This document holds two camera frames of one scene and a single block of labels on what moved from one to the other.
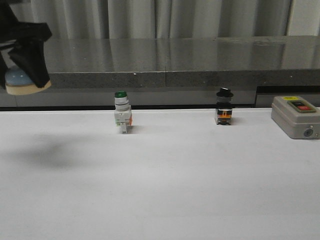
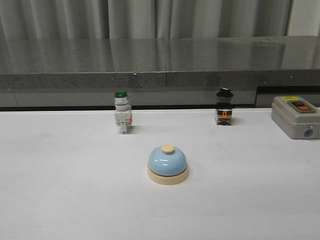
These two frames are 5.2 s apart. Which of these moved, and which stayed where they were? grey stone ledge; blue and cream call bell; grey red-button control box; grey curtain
Moved: blue and cream call bell
Stayed: grey red-button control box; grey curtain; grey stone ledge
